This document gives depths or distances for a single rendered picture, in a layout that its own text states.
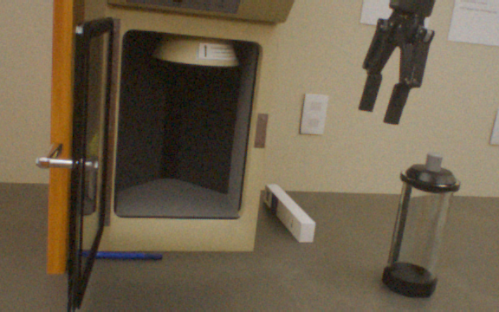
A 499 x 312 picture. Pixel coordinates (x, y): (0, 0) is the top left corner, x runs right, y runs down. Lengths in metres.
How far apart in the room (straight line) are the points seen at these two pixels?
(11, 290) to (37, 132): 0.59
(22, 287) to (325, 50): 0.99
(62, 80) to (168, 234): 0.38
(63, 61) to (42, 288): 0.38
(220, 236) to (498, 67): 1.06
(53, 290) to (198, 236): 0.31
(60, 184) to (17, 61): 0.56
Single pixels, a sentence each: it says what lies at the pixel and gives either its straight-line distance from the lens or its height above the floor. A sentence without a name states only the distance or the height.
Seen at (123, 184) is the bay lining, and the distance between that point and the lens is 1.25.
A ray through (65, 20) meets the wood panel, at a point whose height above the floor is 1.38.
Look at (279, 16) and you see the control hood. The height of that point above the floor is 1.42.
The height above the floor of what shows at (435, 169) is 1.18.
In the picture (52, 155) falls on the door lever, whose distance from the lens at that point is 0.81.
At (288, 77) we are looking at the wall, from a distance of 1.55.
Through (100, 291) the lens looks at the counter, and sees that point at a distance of 1.01.
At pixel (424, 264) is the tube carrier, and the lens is 1.11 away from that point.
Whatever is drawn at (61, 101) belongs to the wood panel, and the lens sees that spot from 0.96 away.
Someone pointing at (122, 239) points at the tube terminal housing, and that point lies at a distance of 1.13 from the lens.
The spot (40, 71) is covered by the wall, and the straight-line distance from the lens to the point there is 1.49.
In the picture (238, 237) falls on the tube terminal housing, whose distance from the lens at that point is 1.17.
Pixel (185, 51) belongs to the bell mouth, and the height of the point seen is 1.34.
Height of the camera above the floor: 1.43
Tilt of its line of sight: 15 degrees down
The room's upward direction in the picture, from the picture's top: 7 degrees clockwise
